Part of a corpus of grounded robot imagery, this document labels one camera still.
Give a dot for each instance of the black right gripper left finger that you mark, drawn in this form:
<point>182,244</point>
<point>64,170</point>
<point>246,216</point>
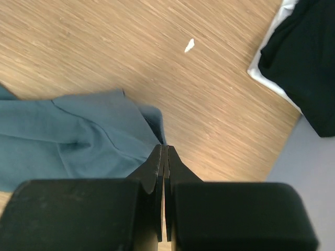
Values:
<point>148,213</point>

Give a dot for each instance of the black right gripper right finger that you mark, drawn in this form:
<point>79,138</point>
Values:
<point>184,204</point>

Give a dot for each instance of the teal blue t-shirt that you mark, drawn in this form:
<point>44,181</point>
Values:
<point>100,135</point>

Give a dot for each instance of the folded white t-shirt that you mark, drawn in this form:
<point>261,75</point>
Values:
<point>267,51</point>

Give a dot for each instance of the white paper scrap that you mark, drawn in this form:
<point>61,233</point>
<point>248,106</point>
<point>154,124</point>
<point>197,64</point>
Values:
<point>190,45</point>

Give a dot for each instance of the folded black t-shirt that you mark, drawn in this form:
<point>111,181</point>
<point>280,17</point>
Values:
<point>304,64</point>

